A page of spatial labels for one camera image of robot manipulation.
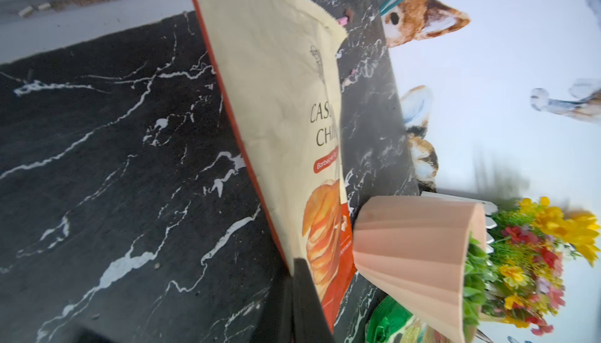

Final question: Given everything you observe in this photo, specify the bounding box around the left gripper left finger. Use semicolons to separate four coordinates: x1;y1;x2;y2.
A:
250;267;293;343

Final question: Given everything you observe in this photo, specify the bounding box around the green white cassava chips bag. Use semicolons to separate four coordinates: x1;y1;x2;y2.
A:
365;296;450;343

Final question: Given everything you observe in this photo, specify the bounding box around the pink pot with green plant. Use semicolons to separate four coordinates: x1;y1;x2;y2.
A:
353;196;487;342

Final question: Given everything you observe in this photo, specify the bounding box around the cream red cassava chips bag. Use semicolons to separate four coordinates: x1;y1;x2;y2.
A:
193;0;355;332

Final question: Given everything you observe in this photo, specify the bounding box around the white fence flower planter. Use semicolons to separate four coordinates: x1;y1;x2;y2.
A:
419;190;601;343

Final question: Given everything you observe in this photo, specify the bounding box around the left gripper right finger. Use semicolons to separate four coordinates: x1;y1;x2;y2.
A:
293;259;335;343

